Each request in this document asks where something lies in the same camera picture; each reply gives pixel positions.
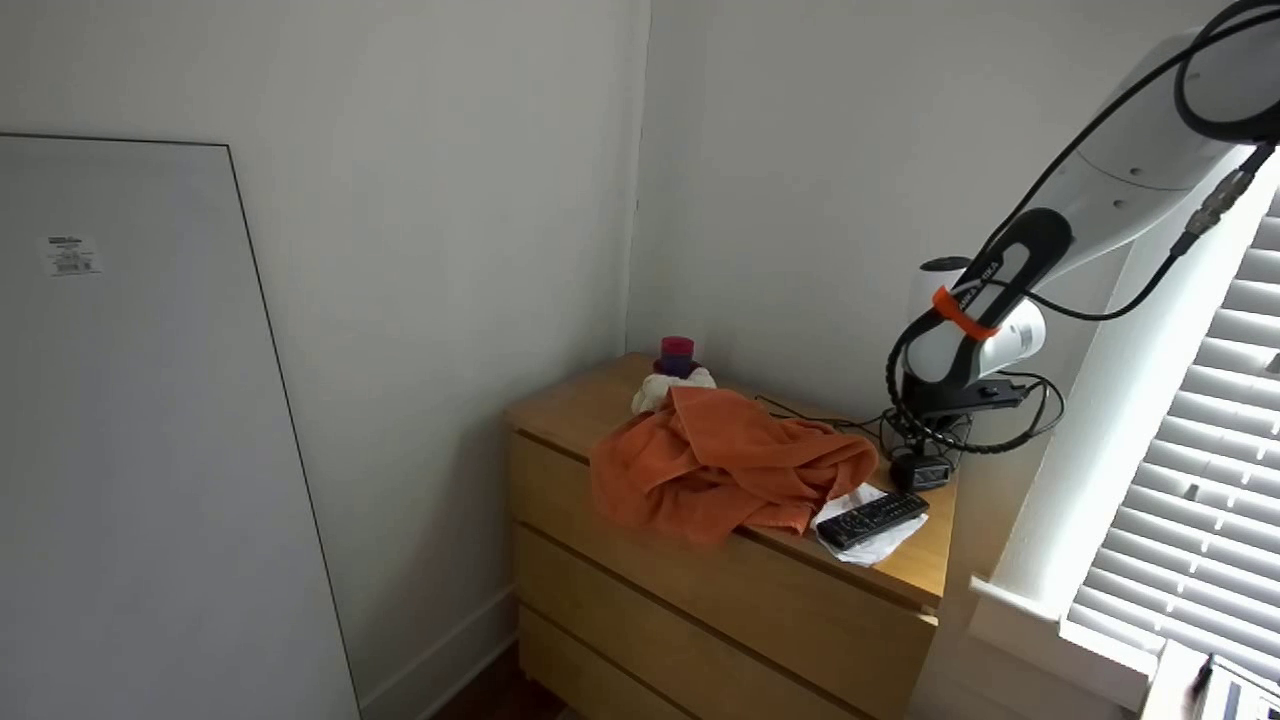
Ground white striped object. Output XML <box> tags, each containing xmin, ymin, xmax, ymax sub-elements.
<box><xmin>1140</xmin><ymin>634</ymin><xmax>1280</xmax><ymax>720</ymax></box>

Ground light wooden dresser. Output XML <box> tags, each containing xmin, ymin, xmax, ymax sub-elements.
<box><xmin>510</xmin><ymin>347</ymin><xmax>964</xmax><ymax>720</ymax></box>

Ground black and white object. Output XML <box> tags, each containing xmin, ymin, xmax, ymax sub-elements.
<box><xmin>811</xmin><ymin>478</ymin><xmax>933</xmax><ymax>572</ymax></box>

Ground white window blinds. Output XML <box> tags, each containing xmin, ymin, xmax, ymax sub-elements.
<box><xmin>1055</xmin><ymin>192</ymin><xmax>1280</xmax><ymax>698</ymax></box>

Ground black alarm clock device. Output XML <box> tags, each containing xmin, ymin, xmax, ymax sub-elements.
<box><xmin>890</xmin><ymin>451</ymin><xmax>959</xmax><ymax>494</ymax></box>

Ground white window frame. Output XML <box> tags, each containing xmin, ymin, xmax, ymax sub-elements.
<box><xmin>964</xmin><ymin>136</ymin><xmax>1280</xmax><ymax>711</ymax></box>

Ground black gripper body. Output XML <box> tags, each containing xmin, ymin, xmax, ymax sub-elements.
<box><xmin>899</xmin><ymin>402</ymin><xmax>969</xmax><ymax>465</ymax></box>

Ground orange cloth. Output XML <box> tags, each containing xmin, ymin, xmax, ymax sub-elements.
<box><xmin>585</xmin><ymin>383</ymin><xmax>890</xmax><ymax>552</ymax></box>

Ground black remote control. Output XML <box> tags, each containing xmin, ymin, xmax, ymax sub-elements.
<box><xmin>811</xmin><ymin>486</ymin><xmax>933</xmax><ymax>557</ymax></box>

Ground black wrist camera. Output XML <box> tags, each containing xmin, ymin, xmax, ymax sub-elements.
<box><xmin>950</xmin><ymin>372</ymin><xmax>1042</xmax><ymax>410</ymax></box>

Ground purple small object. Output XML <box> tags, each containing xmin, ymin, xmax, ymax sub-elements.
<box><xmin>649</xmin><ymin>331</ymin><xmax>704</xmax><ymax>378</ymax></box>

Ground white small object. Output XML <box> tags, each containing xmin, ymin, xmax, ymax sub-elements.
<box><xmin>630</xmin><ymin>367</ymin><xmax>726</xmax><ymax>420</ymax></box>

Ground orange cable strap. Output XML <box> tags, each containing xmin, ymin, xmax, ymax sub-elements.
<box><xmin>928</xmin><ymin>283</ymin><xmax>1004</xmax><ymax>343</ymax></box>

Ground large white leaning panel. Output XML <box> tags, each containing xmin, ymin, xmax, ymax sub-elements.
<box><xmin>0</xmin><ymin>126</ymin><xmax>364</xmax><ymax>720</ymax></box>

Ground small label sticker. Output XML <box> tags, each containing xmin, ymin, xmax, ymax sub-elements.
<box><xmin>43</xmin><ymin>233</ymin><xmax>101</xmax><ymax>279</ymax></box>

